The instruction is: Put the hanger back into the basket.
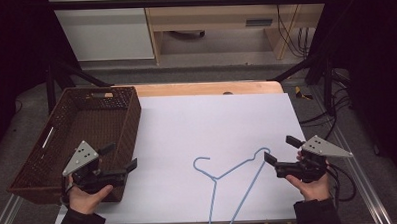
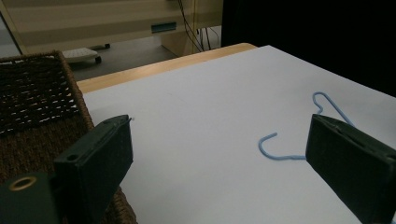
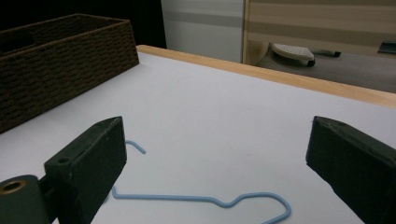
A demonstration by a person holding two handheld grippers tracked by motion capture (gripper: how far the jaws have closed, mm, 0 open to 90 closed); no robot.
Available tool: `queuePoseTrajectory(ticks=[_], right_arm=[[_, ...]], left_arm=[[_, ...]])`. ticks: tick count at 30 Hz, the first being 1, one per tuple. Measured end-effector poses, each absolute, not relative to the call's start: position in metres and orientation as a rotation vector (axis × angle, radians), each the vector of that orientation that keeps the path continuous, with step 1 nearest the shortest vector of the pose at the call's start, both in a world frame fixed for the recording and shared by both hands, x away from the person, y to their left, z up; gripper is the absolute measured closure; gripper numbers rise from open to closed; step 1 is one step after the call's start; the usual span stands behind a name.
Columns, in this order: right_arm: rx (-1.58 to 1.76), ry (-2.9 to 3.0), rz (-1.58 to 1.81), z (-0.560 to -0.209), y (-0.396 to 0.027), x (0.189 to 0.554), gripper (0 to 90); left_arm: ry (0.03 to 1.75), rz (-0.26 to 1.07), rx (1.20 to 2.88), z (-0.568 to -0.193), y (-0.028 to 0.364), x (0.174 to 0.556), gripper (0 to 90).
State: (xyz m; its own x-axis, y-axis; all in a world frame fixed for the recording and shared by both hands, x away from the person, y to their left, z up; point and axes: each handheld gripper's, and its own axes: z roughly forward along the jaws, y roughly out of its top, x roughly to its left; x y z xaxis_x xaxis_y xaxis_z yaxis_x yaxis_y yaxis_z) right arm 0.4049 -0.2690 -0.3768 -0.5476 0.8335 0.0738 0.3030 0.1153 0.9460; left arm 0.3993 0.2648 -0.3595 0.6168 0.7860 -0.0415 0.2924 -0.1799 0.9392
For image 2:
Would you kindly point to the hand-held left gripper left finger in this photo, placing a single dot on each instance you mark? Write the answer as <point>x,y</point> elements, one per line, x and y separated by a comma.
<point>93,161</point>

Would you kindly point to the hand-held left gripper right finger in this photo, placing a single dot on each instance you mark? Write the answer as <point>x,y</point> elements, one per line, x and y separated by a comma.
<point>351,161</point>

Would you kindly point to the brown woven wicker basket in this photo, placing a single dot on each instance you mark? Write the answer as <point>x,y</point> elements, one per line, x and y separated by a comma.
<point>34,102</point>

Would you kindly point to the white sheet table cover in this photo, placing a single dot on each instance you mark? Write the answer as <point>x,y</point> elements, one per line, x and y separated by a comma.
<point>218,124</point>

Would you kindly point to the black curtain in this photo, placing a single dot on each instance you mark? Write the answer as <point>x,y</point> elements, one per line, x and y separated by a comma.
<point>311,34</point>

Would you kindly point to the beige cabinet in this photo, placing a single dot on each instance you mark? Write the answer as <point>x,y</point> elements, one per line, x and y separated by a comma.
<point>93,21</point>

